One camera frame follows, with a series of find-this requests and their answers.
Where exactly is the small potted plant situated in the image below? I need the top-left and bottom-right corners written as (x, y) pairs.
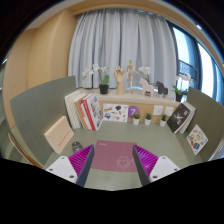
top-left (145, 113), bottom-right (152, 126)
top-left (133, 113), bottom-right (140, 125)
top-left (160, 114), bottom-right (167, 127)

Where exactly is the wooden shelf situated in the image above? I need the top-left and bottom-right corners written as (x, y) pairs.
top-left (79, 88), bottom-right (179, 123)

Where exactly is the illustrated postcard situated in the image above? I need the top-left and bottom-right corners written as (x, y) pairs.
top-left (103, 104), bottom-right (129, 122)

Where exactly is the red and white book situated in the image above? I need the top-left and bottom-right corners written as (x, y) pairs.
top-left (82, 94), bottom-right (103, 131)

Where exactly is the white orchid black pot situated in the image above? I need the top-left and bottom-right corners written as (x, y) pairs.
top-left (82, 63), bottom-right (109, 94)

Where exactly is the colourful sticker card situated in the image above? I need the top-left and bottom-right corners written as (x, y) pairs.
top-left (186, 125), bottom-right (208, 155)

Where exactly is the white orchid behind horse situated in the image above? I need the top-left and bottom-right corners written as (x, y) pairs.
top-left (139, 67), bottom-right (151, 82)

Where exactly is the pink horse figurine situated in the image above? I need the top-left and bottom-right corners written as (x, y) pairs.
top-left (140, 78), bottom-right (154, 96)

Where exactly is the tan spined book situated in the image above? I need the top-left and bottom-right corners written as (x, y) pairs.
top-left (74, 93), bottom-right (88, 130)

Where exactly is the black horse figurine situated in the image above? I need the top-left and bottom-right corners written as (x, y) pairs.
top-left (156, 81), bottom-right (168, 96)

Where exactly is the wooden hand model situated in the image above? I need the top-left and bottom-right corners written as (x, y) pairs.
top-left (114, 66), bottom-right (125, 95)

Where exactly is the purple round number card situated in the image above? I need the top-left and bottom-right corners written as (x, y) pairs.
top-left (128, 105), bottom-right (140, 118)

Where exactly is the white note card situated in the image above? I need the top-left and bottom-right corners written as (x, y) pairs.
top-left (153, 105), bottom-right (163, 115)
top-left (165, 106), bottom-right (174, 116)

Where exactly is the white orchid right pot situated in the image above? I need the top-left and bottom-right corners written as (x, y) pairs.
top-left (173, 74), bottom-right (194, 102)

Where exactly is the black book leaning right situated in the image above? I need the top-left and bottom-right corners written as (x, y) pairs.
top-left (167, 101), bottom-right (196, 134)

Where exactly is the white note card right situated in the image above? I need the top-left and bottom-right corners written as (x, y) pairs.
top-left (165, 106), bottom-right (174, 116)

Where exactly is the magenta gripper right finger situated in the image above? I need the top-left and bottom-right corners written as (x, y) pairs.
top-left (132, 144), bottom-right (181, 187)

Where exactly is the beige book leaning left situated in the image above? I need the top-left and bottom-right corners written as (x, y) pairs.
top-left (44, 116), bottom-right (74, 154)

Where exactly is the white note card left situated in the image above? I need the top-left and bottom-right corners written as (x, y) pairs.
top-left (153, 105), bottom-right (163, 115)

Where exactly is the wooden mannequin figure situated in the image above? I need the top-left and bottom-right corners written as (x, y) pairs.
top-left (126, 60), bottom-right (137, 91)

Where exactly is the small potted plant middle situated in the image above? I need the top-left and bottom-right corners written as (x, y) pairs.
top-left (145, 113), bottom-right (152, 126)

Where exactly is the grey curtain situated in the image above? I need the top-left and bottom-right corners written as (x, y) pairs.
top-left (68, 9), bottom-right (177, 88)

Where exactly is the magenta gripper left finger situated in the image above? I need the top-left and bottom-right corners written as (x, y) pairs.
top-left (45, 143), bottom-right (96, 188)

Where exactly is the small potted plant right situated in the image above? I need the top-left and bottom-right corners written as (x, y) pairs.
top-left (160, 114), bottom-right (167, 127)

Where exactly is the black computer mouse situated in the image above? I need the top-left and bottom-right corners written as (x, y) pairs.
top-left (72, 142), bottom-right (83, 153)

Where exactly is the small potted plant left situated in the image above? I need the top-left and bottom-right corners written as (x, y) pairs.
top-left (133, 113), bottom-right (140, 125)

